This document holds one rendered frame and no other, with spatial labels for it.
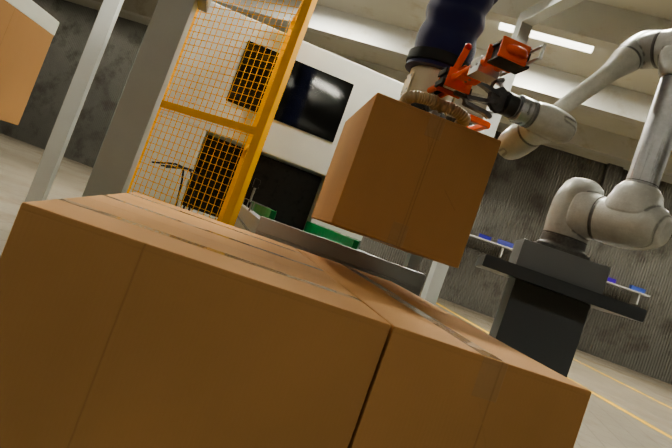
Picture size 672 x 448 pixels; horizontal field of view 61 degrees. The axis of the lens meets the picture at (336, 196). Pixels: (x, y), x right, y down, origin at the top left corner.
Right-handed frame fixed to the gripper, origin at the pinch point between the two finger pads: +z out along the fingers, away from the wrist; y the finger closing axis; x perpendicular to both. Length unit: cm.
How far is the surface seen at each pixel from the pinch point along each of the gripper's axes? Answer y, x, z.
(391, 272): 63, 54, -20
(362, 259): 62, 54, -7
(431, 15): -25.3, 23.4, 8.5
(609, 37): -242, 392, -282
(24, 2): 20, 37, 132
